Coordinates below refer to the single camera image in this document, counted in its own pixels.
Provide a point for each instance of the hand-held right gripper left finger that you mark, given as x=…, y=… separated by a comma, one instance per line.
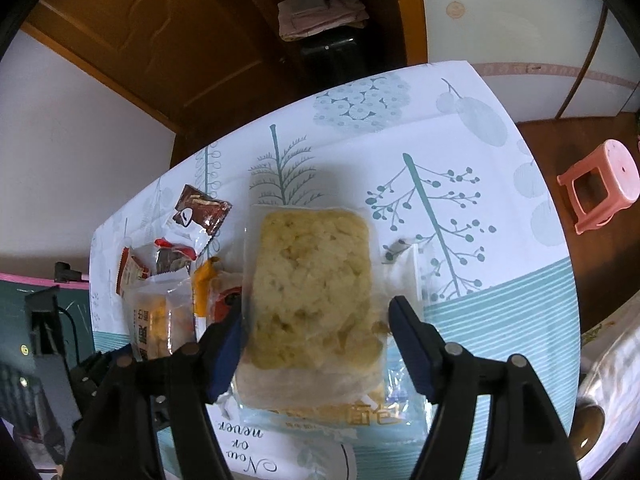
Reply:
x=225, y=355

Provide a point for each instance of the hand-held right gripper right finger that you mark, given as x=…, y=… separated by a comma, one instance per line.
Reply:
x=410, y=347

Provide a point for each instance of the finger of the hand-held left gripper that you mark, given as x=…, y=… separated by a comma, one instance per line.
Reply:
x=95, y=367

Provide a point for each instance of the clear yellow pastry packet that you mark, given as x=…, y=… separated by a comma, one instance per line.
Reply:
x=160, y=320

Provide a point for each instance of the orange snack packet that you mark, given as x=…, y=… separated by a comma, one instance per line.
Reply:
x=205, y=280

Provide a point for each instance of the clear plastic snack packet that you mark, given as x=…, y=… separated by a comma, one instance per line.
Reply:
x=405, y=267

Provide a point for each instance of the red-edged white snack packet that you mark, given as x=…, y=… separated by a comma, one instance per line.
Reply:
x=130, y=270

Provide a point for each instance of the red packet with dark snack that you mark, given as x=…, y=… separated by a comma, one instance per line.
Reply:
x=170, y=260

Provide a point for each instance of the large crumbly cake packet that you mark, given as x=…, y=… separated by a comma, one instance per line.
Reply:
x=310, y=285

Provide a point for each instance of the brown snack packet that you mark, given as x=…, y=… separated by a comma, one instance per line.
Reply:
x=200, y=207

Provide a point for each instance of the black chalkboard knob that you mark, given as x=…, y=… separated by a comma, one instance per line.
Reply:
x=66, y=272

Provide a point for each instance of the printed tablecloth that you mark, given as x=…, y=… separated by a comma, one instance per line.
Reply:
x=450, y=160

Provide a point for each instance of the pink plastic stool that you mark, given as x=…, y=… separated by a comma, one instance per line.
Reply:
x=605, y=175

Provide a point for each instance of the black box under shelf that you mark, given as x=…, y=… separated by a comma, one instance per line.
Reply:
x=335, y=50

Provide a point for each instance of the wooden door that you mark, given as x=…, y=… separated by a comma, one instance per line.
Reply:
x=175, y=35

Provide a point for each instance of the wooden corner shelf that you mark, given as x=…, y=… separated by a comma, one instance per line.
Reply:
x=405, y=20

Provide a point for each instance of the round wardrobe sticker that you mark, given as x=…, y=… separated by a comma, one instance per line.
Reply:
x=455, y=8

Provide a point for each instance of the stack of folded cloths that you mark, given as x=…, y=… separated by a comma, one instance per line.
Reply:
x=320, y=10

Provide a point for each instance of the green chalkboard with pink frame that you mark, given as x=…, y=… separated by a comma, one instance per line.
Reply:
x=30, y=282

